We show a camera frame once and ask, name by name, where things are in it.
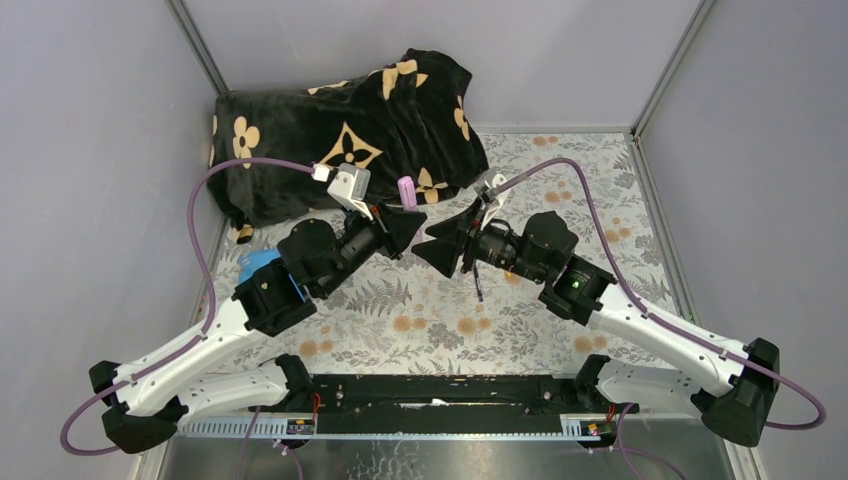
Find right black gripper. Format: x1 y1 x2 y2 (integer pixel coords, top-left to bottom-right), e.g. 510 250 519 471
411 196 548 284

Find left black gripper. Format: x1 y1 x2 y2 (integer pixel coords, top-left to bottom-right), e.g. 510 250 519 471
316 195 426 298

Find pink highlighter pen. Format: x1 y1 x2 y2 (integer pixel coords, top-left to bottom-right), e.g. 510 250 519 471
396 176 418 212

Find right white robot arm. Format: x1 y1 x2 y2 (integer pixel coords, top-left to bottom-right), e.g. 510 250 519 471
412 201 780 447

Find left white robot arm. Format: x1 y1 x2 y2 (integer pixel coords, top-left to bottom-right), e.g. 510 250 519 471
89 204 427 454

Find dark purple pen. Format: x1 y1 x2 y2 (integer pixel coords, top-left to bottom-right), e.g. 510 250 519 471
472 267 484 303

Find black floral plush blanket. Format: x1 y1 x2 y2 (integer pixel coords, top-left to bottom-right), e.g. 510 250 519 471
206 49 489 229

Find blue cartoon cloth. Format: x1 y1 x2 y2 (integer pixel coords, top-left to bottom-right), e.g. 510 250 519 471
237 249 312 303

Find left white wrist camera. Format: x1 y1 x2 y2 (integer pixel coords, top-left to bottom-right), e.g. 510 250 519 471
311 163 373 221

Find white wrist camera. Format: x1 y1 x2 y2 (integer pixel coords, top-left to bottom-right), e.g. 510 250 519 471
473 169 509 229
311 163 373 221

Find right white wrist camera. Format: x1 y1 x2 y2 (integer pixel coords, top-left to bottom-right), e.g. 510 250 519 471
473 169 509 229

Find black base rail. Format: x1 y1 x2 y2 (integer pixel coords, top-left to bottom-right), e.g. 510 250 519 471
266 361 627 437

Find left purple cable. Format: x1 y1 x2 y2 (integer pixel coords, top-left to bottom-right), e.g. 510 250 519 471
59 156 333 458

